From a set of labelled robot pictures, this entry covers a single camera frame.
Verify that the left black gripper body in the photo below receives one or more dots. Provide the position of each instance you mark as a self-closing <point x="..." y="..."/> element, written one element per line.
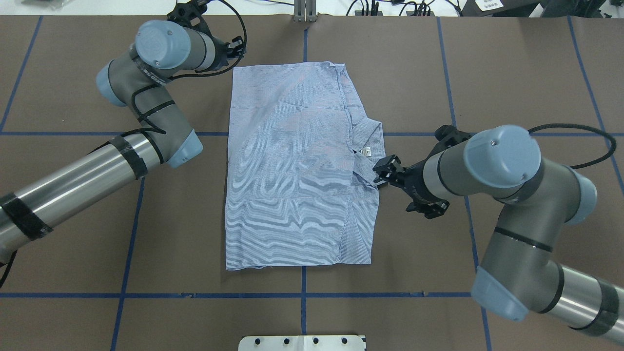
<point x="223" y="49"/>

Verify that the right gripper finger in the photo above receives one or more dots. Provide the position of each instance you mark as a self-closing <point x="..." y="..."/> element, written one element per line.
<point x="428" y="208"/>
<point x="389" y="170"/>

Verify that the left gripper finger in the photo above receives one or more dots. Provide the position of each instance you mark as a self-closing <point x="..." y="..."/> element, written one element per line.
<point x="237" y="46"/>

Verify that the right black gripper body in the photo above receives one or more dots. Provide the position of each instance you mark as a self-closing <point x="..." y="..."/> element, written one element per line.
<point x="414" y="178"/>

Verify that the light blue striped shirt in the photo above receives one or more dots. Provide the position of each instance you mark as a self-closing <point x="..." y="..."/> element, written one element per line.
<point x="301" y="190"/>

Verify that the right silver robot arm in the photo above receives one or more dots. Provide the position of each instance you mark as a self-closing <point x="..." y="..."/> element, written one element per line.
<point x="517" y="274"/>

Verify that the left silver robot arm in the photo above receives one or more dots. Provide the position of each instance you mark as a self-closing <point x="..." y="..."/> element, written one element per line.
<point x="162" y="52"/>

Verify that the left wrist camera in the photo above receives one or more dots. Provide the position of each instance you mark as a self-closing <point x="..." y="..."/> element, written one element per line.
<point x="189" y="15"/>

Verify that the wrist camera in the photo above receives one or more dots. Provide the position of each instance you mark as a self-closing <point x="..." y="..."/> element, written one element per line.
<point x="448" y="136"/>
<point x="189" y="15"/>

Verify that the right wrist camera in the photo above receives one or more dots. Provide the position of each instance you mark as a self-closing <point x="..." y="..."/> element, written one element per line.
<point x="448" y="136"/>

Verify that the aluminium frame post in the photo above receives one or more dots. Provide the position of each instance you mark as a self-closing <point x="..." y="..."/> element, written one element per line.
<point x="305" y="11"/>

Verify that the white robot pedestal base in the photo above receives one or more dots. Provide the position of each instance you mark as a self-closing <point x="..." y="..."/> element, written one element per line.
<point x="303" y="343"/>

